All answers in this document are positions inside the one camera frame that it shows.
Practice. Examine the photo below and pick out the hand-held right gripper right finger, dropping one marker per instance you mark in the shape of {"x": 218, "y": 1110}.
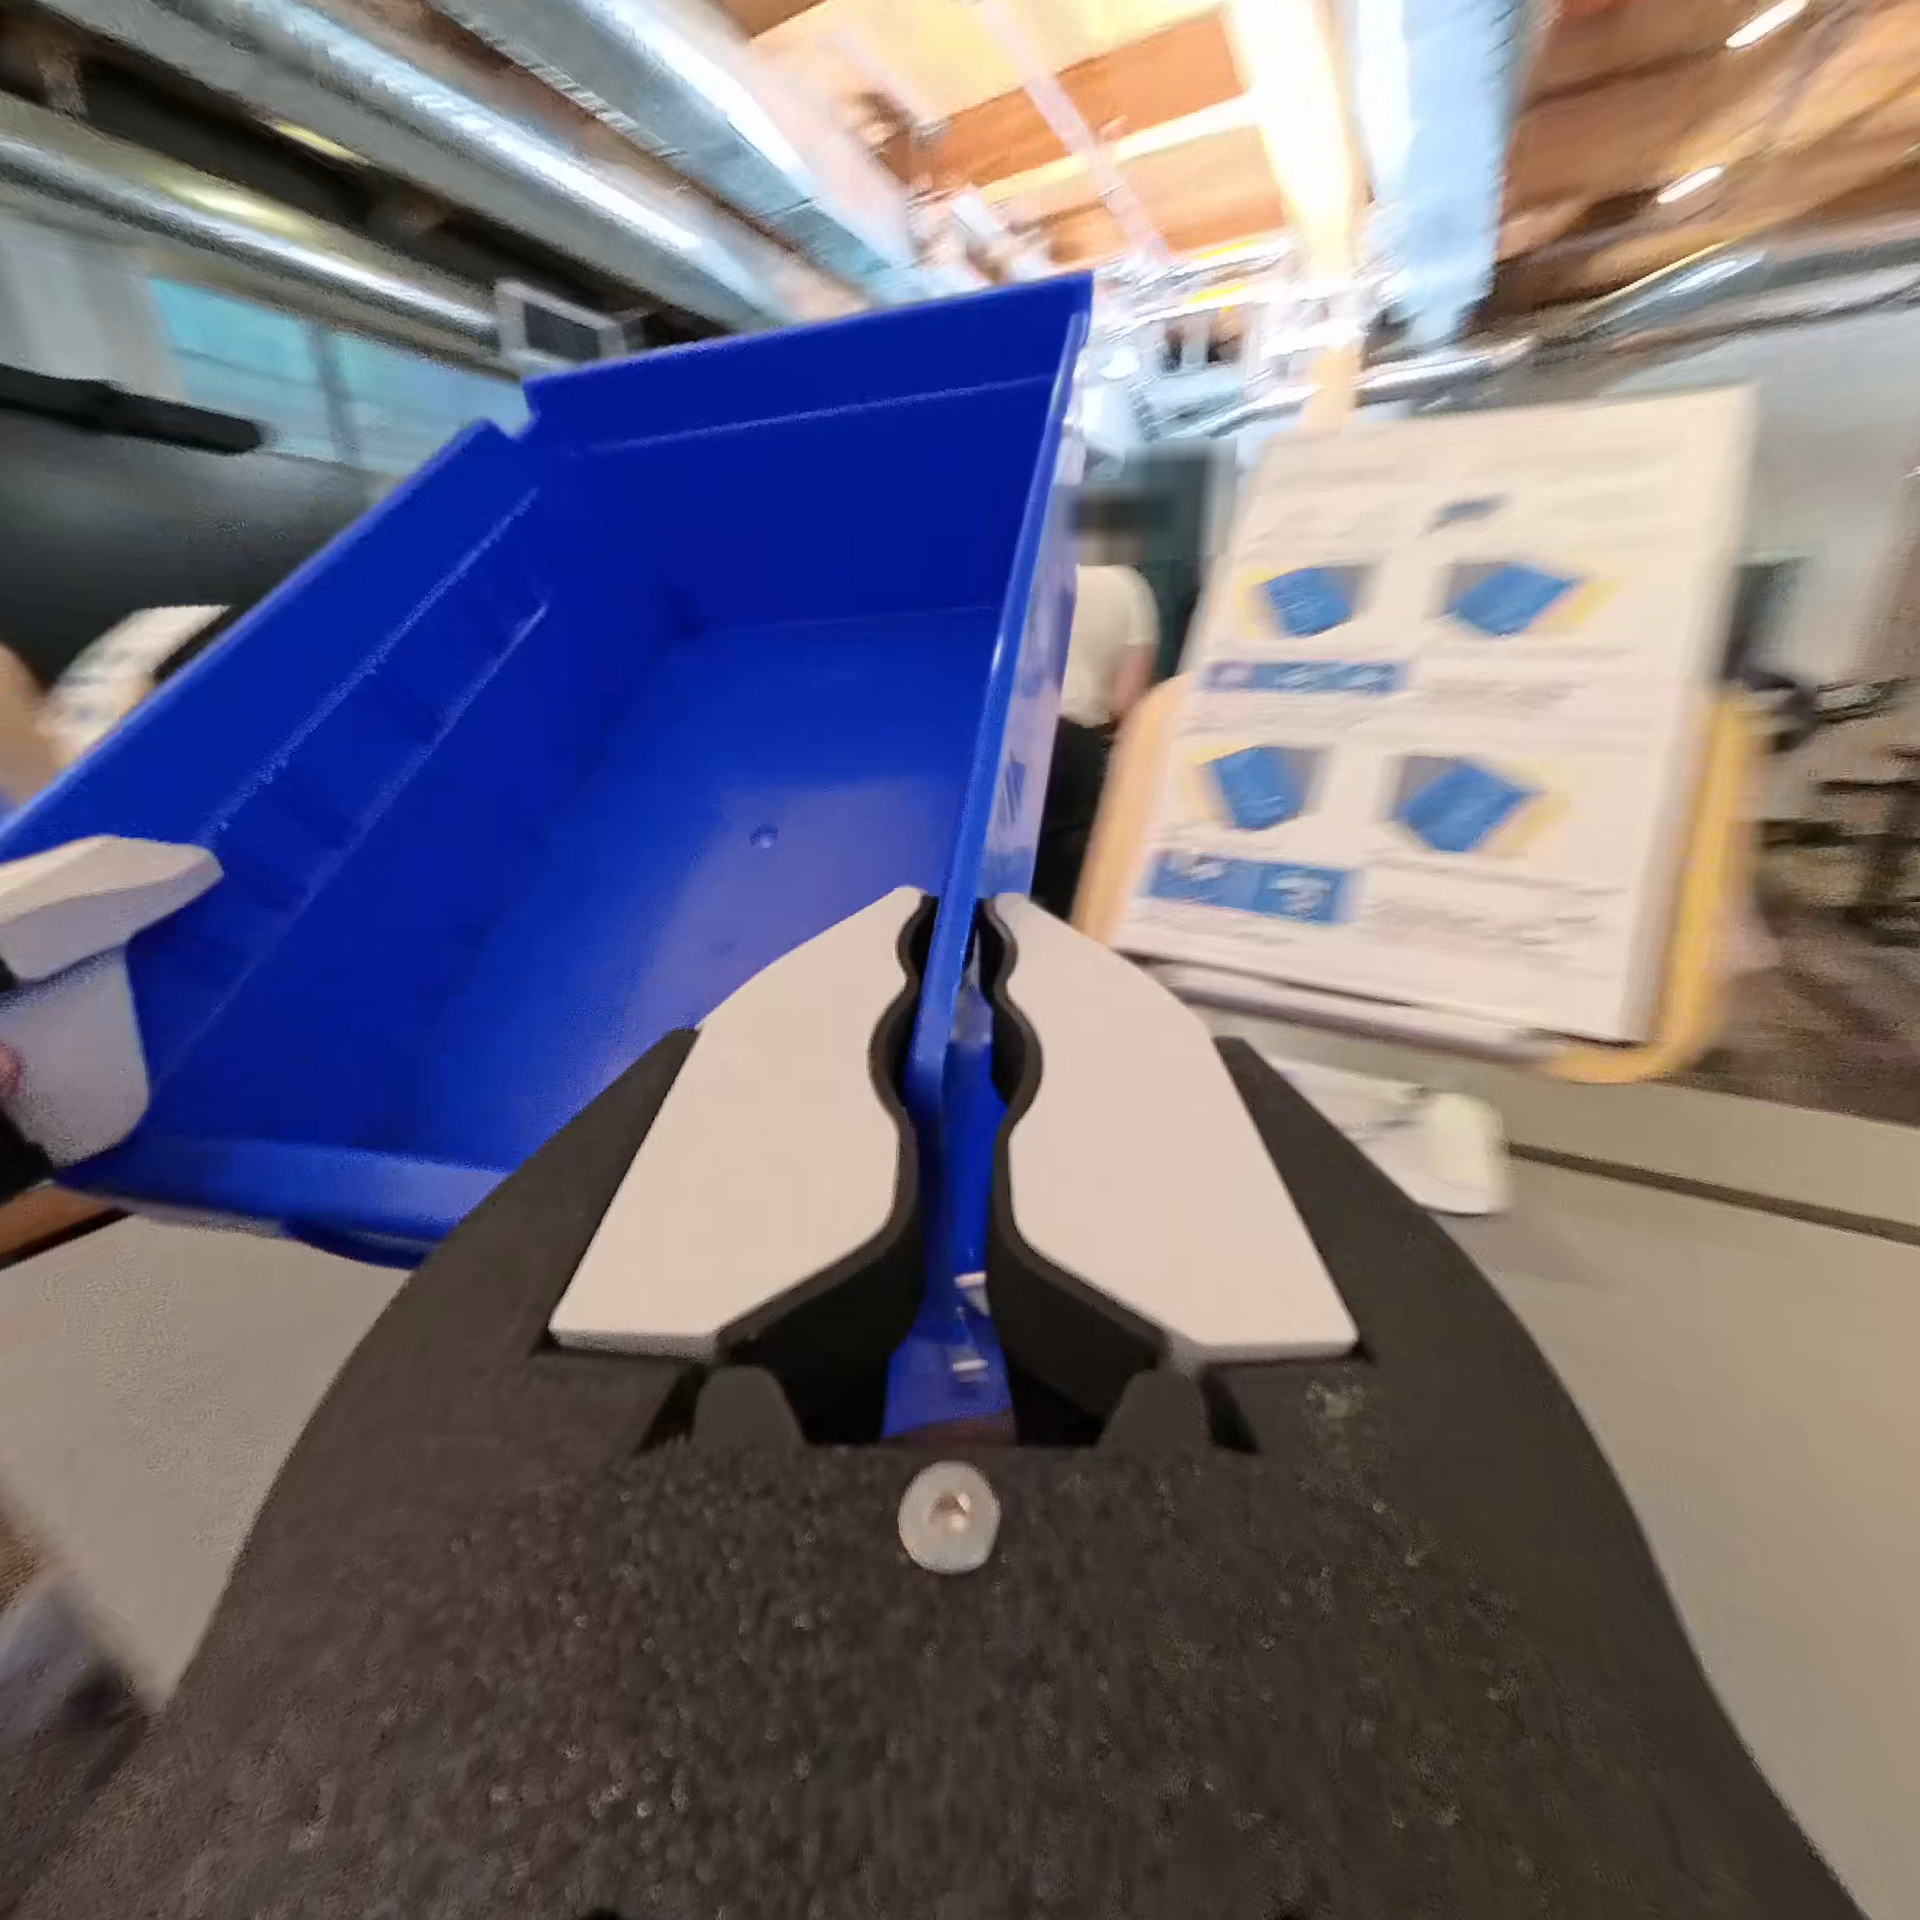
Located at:
{"x": 1186, "y": 1187}

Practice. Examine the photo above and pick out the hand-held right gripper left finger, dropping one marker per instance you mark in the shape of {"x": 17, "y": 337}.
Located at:
{"x": 737, "y": 1187}

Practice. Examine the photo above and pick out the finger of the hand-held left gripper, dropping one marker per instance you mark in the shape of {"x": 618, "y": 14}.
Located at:
{"x": 93, "y": 917}

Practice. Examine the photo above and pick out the blue plastic bin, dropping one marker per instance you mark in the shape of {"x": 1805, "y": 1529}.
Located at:
{"x": 659, "y": 753}

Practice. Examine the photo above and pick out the grey desk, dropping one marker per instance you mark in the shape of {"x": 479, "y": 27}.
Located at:
{"x": 1682, "y": 1410}

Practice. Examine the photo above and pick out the printed instruction sheet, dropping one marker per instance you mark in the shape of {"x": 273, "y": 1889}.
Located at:
{"x": 1442, "y": 720}

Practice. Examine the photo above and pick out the silver ventilation duct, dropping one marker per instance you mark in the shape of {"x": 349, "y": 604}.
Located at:
{"x": 390, "y": 151}

